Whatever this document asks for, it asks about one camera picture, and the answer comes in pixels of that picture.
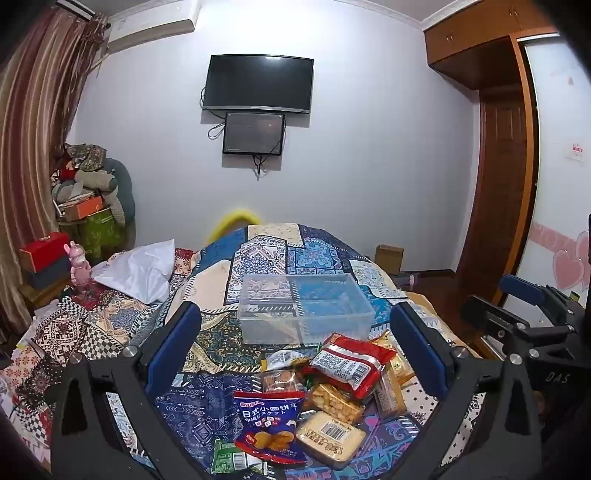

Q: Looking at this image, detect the blue biscuit packet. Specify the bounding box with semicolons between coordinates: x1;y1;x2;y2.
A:
232;390;308;465

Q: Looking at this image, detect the white pillow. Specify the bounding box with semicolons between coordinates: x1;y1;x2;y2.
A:
92;239;177;305

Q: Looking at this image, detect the grey-green cushion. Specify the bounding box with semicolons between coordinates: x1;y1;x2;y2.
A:
98;158;137;228

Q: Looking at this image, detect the clear plastic container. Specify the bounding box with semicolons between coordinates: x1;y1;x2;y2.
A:
237;272;376;345

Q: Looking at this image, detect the white wardrobe sliding door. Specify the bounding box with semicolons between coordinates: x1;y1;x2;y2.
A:
501;32;591;321

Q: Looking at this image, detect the red instant noodle packet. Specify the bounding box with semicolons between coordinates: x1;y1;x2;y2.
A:
308;333;398;400

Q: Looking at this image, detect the red box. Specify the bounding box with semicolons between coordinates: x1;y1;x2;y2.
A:
19;232;71;271

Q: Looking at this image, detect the yellow silver snack packet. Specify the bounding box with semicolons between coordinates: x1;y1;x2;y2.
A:
264;349;315;371

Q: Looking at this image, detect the golden clear snack packet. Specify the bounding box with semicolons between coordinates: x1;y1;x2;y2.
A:
369;331;417;386

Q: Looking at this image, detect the grey plush toy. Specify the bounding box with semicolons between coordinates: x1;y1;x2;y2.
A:
52;168;119;197

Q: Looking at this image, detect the green box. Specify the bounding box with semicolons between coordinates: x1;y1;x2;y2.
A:
59;208;128;260

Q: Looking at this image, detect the green snack packet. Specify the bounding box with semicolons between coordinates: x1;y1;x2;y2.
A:
211;438;269;476

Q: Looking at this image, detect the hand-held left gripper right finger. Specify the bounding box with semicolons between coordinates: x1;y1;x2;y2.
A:
389;301;542;480

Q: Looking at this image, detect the clear rice crisp packet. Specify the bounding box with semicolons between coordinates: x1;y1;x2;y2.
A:
304;382;366;426

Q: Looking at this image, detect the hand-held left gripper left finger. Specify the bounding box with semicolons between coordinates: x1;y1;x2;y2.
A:
50;301;204;480

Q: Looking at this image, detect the yellow curved tube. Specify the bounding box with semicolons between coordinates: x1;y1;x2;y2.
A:
206;209;260;243

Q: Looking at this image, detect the pink toy figure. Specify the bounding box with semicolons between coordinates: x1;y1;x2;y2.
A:
68;241;93;295

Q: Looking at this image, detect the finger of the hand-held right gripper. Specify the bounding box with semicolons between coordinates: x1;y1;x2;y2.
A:
501;274;578;315
462;294;533;346

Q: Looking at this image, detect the black wall television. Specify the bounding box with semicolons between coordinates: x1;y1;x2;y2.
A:
201;54;315;114

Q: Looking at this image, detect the small black monitor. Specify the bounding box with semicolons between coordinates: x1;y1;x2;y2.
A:
222;111;286;156

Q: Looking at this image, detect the dark grey box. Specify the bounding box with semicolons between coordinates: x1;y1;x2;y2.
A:
23;256;75;290

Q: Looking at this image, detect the brown wooden door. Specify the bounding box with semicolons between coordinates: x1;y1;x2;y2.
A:
455;90;530;306

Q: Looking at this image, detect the white air conditioner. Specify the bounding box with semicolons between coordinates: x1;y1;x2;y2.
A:
105;0;202;53

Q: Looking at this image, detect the orange box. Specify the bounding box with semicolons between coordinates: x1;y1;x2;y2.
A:
61;194;105;221

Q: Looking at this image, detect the wooden overhead cabinet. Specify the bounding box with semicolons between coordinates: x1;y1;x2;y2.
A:
423;0;563;90

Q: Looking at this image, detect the striped brown curtain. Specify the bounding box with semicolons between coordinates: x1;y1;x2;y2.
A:
0;4;110;335

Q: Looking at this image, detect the patterned cloth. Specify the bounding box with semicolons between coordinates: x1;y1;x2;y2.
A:
64;143;110;172

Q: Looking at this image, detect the cardboard box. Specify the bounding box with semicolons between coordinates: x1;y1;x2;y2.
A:
374;244;406;274

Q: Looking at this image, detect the cream cake packet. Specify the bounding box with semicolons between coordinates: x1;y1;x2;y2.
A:
294;410;368;470

